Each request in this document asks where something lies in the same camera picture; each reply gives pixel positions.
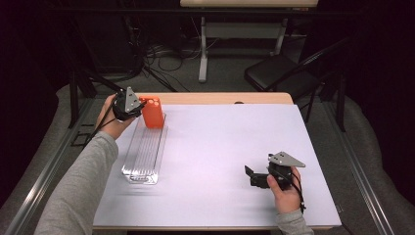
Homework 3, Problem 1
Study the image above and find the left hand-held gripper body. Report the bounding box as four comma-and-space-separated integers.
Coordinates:
112, 86, 145, 122

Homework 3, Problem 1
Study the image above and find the clear plastic bin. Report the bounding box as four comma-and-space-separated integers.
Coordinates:
120, 112, 169, 186

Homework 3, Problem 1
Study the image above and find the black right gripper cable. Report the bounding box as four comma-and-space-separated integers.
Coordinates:
280, 169, 307, 214

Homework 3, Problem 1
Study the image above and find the black folding chair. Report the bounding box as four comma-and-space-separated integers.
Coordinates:
244, 35, 351, 123

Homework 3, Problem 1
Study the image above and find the white desk with metal legs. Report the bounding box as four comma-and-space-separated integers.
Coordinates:
179, 0, 319, 83

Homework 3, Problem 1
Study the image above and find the black metal stand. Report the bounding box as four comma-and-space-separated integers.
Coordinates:
321, 70, 347, 133
68, 70, 125, 130

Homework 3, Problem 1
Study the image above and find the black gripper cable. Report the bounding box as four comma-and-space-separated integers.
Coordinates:
85, 96, 118, 146
280, 169, 307, 214

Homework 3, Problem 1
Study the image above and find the metal floor rail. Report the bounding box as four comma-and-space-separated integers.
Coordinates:
322, 101, 395, 235
4, 97, 96, 235

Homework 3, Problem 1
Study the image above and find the orange phone case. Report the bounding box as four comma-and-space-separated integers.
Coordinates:
139, 95, 165, 129

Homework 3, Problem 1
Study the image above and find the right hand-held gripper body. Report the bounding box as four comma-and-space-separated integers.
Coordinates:
254, 151, 307, 191

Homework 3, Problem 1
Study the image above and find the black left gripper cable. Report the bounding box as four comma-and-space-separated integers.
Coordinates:
85, 96, 118, 146

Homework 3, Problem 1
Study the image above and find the person's right hand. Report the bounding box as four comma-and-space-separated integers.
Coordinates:
266, 165, 302, 214

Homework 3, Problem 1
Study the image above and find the white table cover sheet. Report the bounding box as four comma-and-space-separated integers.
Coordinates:
92, 103, 343, 228

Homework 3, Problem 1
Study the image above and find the person's left hand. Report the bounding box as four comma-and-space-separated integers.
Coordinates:
96, 93, 136, 141

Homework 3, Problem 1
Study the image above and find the bundle of floor cables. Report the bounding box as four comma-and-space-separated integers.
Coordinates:
123, 16, 219, 94

